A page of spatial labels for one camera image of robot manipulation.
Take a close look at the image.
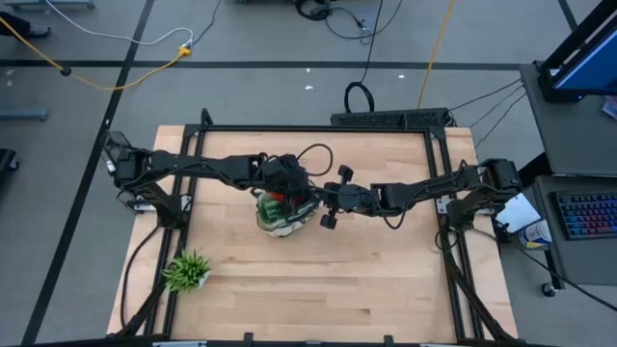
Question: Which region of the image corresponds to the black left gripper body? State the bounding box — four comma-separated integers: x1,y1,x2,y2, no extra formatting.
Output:
262,153,312,201

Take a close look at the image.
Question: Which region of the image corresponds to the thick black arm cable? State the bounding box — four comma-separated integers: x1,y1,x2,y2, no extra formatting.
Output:
119,224,163,330
498,226,617,313

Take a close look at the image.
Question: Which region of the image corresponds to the monitor with blue screen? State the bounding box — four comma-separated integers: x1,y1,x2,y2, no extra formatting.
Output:
537,0,617,103

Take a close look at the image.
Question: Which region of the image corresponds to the backlit rainbow keyboard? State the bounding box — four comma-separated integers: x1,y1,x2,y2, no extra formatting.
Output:
554,190,617,241

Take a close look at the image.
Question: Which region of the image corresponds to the black chair caster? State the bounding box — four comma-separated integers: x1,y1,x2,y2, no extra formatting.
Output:
0,147,20,173

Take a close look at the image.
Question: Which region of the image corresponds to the person's foot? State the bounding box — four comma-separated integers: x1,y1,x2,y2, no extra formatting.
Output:
0,12,52,40

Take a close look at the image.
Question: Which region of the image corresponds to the grey side desk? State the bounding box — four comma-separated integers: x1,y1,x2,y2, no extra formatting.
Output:
519,62,617,298

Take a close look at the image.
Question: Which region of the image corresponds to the black cable bundle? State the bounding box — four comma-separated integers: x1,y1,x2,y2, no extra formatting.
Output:
293,0,404,42

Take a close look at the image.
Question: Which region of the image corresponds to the thin black cable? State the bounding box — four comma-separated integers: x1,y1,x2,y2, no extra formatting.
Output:
469,86,524,129
474,93,527,149
450,79,524,113

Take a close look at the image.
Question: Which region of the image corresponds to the beige gardening bag green trim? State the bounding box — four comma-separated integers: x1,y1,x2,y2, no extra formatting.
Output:
254,185,322,239

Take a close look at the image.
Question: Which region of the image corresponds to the yellow extension cable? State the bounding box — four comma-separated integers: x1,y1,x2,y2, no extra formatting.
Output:
0,16,193,92

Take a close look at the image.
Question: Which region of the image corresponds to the yellow hanging cable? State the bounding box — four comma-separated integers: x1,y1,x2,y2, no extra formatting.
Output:
416,0,457,110

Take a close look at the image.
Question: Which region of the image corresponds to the white paper sheet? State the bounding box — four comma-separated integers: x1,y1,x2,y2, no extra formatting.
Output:
495,192,542,235

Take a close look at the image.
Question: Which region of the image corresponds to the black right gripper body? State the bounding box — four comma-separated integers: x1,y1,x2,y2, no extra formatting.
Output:
320,164,375,231

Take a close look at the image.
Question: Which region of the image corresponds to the grey furniture foot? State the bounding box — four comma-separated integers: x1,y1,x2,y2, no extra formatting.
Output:
0,106,50,122
4,0,96,11

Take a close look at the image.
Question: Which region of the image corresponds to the white blue canister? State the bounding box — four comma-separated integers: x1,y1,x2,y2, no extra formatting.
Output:
518,219,553,251

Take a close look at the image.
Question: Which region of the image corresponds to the white floor cable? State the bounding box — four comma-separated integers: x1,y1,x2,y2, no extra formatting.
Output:
42,0,195,48

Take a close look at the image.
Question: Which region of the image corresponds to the green plant in white pot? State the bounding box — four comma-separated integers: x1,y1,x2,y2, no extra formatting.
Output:
161,249,213,294

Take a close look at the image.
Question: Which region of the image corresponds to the black perforated electronics box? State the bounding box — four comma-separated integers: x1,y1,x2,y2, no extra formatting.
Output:
330,107,453,129

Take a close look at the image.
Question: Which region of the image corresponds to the coiled black floor cable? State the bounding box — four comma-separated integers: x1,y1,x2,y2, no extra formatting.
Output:
343,0,386,115

